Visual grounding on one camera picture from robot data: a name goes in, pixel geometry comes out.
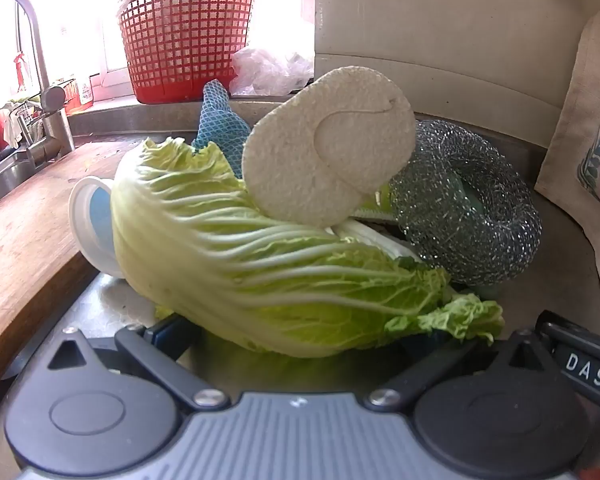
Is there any wooden cutting board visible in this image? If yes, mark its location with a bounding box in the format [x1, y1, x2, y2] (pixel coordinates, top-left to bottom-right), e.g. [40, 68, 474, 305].
[0, 141, 147, 402]

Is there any blue mesh cloth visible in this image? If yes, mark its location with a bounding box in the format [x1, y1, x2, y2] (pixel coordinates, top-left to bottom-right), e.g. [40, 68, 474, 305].
[192, 80, 253, 181]

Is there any large napa cabbage leaf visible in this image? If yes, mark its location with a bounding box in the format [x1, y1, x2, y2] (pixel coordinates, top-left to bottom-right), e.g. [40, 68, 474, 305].
[111, 137, 505, 359]

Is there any white plastic lid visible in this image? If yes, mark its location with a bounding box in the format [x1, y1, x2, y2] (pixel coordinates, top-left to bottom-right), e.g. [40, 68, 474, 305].
[68, 176, 127, 279]

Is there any steel kitchen faucet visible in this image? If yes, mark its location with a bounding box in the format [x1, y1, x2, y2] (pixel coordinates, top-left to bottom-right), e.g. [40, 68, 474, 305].
[0, 0, 76, 162]

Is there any clear plastic bag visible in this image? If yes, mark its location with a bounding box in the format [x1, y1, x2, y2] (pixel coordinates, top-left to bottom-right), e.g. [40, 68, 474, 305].
[230, 47, 315, 97]

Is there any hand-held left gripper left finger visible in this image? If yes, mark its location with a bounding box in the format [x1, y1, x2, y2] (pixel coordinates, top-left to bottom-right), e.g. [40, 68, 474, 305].
[46, 315, 231, 412]

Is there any white dishcloth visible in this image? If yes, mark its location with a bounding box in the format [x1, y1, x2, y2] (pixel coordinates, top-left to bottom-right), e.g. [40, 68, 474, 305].
[0, 101, 45, 145]

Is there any red lattice basket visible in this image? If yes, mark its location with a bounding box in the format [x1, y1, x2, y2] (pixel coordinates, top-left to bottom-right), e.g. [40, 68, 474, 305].
[112, 0, 259, 105]

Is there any beige printed cloth bag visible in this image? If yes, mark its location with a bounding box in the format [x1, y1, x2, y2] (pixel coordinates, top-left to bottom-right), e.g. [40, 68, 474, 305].
[534, 5, 600, 312]

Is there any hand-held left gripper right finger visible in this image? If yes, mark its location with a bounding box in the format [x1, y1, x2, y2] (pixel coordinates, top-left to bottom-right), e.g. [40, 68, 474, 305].
[364, 329, 557, 411]

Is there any white oval sponge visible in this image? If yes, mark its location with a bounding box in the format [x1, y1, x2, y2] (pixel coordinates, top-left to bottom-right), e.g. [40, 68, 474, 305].
[242, 66, 417, 228]

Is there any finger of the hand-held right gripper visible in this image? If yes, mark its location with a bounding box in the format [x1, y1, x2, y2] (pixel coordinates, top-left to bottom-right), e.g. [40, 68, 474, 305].
[536, 309, 600, 362]

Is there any steel wool scrubber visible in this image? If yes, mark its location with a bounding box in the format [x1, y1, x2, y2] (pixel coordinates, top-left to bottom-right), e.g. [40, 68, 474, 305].
[387, 120, 543, 287]

